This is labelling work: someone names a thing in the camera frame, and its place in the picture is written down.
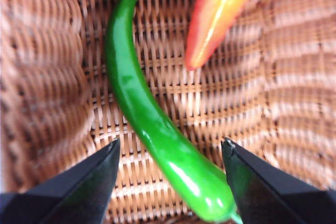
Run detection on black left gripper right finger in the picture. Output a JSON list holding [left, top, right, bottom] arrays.
[[221, 137, 336, 224]]

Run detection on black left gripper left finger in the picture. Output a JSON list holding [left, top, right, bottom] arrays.
[[0, 138, 121, 224]]

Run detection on orange carrot with green leaves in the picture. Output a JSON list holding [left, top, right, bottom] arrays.
[[184, 0, 263, 71]]

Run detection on brown wicker basket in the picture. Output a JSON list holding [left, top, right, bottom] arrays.
[[0, 0, 336, 224]]

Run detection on green pepper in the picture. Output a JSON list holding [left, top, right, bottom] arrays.
[[104, 0, 244, 223]]

